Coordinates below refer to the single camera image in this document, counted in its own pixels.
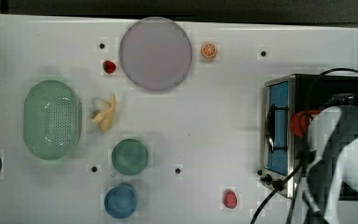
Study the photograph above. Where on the pink strawberry toy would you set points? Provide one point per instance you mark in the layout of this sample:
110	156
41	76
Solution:
230	199

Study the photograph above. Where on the red strawberry toy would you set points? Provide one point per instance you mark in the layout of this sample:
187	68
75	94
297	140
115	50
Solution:
109	67

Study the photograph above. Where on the green oval colander basket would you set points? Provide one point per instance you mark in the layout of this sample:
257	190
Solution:
52	121

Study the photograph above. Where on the black toaster oven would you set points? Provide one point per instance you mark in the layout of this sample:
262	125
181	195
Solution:
299	92

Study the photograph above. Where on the black oven door handle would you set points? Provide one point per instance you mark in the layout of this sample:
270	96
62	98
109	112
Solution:
270	125

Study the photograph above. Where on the red ketchup bottle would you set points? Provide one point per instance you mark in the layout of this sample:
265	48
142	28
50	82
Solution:
301	121

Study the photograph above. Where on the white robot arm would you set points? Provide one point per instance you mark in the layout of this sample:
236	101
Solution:
333	139

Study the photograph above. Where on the peeled banana toy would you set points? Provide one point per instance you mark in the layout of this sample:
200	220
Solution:
105	112

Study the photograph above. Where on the grey round plate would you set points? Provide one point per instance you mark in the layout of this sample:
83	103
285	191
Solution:
156	54

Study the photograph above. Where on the orange slice toy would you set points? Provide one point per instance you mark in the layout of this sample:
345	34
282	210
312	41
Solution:
208	50

